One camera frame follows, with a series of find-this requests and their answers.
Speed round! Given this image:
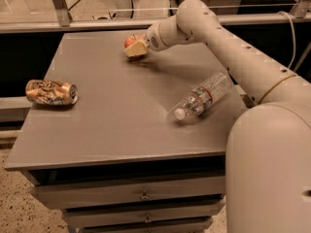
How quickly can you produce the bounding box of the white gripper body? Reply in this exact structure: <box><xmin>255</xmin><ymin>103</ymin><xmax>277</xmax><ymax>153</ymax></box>
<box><xmin>146</xmin><ymin>22</ymin><xmax>168</xmax><ymax>51</ymax></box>

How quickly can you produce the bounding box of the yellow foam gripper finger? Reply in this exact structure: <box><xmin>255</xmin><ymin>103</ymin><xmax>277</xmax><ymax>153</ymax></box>
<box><xmin>124</xmin><ymin>40</ymin><xmax>148</xmax><ymax>57</ymax></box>

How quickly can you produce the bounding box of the red apple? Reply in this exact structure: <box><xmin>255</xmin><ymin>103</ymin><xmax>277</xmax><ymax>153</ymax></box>
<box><xmin>124</xmin><ymin>34</ymin><xmax>142</xmax><ymax>49</ymax></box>

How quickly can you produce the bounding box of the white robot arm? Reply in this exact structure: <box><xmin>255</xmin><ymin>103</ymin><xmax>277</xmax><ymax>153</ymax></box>
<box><xmin>124</xmin><ymin>0</ymin><xmax>311</xmax><ymax>233</ymax></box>

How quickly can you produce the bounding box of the clear plastic water bottle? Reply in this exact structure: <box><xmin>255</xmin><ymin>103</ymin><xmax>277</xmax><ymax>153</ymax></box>
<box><xmin>174</xmin><ymin>72</ymin><xmax>232</xmax><ymax>120</ymax></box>

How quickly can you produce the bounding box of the crushed patterned soda can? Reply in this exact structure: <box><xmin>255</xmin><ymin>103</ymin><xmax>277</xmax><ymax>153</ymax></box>
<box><xmin>25</xmin><ymin>80</ymin><xmax>79</xmax><ymax>106</ymax></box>

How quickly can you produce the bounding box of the grey drawer cabinet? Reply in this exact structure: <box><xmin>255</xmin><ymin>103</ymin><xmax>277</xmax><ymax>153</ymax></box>
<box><xmin>6</xmin><ymin>31</ymin><xmax>245</xmax><ymax>233</ymax></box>

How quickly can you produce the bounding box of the metal railing frame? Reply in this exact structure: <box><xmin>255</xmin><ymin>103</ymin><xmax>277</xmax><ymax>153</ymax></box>
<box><xmin>0</xmin><ymin>0</ymin><xmax>311</xmax><ymax>33</ymax></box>

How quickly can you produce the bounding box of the white cable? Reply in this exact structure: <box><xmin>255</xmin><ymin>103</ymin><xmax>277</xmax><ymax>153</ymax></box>
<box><xmin>277</xmin><ymin>11</ymin><xmax>297</xmax><ymax>70</ymax></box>

